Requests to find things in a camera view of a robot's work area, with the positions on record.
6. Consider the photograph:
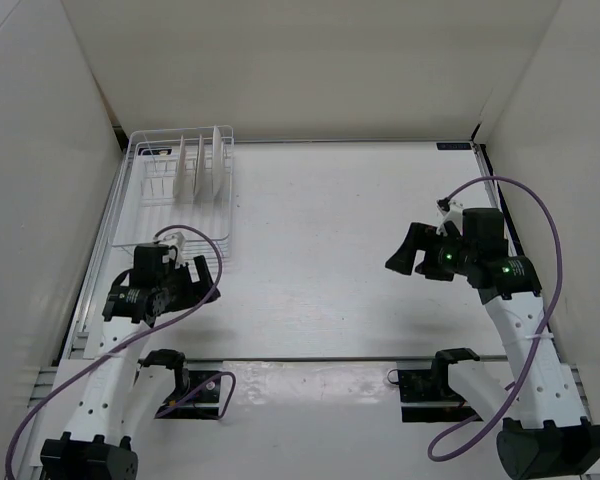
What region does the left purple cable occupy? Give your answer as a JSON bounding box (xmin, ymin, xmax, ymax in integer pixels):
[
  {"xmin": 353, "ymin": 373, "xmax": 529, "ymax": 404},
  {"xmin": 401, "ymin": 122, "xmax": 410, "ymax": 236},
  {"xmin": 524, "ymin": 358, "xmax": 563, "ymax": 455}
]
[{"xmin": 4, "ymin": 225, "xmax": 237, "ymax": 479}]

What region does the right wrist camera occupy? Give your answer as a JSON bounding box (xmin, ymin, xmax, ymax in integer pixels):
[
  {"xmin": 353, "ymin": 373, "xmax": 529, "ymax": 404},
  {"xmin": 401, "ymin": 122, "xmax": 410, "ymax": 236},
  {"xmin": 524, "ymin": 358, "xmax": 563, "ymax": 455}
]
[{"xmin": 436, "ymin": 198, "xmax": 464, "ymax": 235}]

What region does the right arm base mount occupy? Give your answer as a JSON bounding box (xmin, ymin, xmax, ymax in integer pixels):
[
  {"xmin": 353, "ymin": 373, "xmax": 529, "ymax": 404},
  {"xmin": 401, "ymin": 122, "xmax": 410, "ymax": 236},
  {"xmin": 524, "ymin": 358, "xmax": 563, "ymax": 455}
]
[{"xmin": 386, "ymin": 348, "xmax": 481, "ymax": 424}]

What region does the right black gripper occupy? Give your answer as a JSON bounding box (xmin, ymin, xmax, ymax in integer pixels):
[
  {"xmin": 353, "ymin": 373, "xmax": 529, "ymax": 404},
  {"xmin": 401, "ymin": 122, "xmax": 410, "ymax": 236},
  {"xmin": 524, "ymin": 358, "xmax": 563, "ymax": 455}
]
[{"xmin": 385, "ymin": 223, "xmax": 476, "ymax": 282}]

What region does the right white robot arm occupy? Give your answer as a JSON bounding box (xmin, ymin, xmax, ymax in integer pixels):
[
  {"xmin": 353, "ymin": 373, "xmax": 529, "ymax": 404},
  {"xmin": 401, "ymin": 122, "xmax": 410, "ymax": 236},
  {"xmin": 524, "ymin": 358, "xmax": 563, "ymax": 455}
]
[{"xmin": 385, "ymin": 208, "xmax": 600, "ymax": 479}]

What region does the blue table edge label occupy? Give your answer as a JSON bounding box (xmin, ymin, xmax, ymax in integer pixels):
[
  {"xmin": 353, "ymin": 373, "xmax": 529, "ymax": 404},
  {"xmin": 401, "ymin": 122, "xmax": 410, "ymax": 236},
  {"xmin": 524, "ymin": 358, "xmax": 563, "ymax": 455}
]
[{"xmin": 436, "ymin": 142, "xmax": 472, "ymax": 151}]

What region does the white plate green rim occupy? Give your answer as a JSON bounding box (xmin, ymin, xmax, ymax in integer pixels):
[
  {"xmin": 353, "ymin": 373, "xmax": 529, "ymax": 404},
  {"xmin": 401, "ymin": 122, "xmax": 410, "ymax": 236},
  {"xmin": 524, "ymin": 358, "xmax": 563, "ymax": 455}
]
[{"xmin": 211, "ymin": 126, "xmax": 225, "ymax": 198}]

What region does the white wire dish rack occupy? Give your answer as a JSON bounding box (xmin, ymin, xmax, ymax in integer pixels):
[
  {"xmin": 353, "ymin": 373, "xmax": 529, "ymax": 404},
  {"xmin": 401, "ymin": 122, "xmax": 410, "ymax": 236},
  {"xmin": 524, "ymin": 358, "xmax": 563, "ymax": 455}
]
[{"xmin": 109, "ymin": 125, "xmax": 234, "ymax": 257}]

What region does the purple cable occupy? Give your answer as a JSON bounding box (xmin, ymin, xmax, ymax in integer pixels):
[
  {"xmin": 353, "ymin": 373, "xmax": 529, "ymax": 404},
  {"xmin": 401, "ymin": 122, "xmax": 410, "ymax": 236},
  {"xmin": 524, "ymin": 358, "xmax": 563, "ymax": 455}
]
[
  {"xmin": 427, "ymin": 175, "xmax": 564, "ymax": 461},
  {"xmin": 4, "ymin": 225, "xmax": 237, "ymax": 479}
]

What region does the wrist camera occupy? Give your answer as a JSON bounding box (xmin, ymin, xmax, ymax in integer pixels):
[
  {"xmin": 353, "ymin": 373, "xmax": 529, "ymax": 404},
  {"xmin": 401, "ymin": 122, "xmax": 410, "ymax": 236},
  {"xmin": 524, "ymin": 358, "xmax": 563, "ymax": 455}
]
[
  {"xmin": 154, "ymin": 232, "xmax": 186, "ymax": 265},
  {"xmin": 436, "ymin": 198, "xmax": 464, "ymax": 235}
]

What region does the white plate orange sunburst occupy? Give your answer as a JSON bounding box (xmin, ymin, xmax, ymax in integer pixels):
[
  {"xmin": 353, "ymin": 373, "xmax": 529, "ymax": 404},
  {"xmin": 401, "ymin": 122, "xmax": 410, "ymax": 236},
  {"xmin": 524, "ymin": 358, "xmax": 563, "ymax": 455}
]
[{"xmin": 173, "ymin": 136, "xmax": 186, "ymax": 201}]

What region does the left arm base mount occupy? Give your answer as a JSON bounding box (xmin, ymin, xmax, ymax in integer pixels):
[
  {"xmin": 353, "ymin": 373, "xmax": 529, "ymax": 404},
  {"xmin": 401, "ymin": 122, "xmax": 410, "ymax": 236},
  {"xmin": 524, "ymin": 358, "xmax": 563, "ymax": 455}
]
[{"xmin": 138, "ymin": 349, "xmax": 237, "ymax": 421}]

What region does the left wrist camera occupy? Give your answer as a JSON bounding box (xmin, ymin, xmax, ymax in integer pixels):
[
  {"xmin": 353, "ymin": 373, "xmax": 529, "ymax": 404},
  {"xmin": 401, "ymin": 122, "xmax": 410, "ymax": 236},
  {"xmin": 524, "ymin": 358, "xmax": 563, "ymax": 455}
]
[{"xmin": 154, "ymin": 232, "xmax": 186, "ymax": 265}]

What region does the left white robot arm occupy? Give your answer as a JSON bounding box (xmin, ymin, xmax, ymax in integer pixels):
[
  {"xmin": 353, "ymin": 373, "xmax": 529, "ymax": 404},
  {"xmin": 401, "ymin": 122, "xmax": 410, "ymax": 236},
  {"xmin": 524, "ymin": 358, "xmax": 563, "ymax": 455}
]
[{"xmin": 40, "ymin": 236, "xmax": 220, "ymax": 479}]

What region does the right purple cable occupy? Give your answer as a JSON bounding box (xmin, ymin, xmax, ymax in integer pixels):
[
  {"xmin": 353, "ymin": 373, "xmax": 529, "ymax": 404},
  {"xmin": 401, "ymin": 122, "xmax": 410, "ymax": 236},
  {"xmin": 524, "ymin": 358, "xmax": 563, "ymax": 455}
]
[{"xmin": 427, "ymin": 175, "xmax": 564, "ymax": 461}]

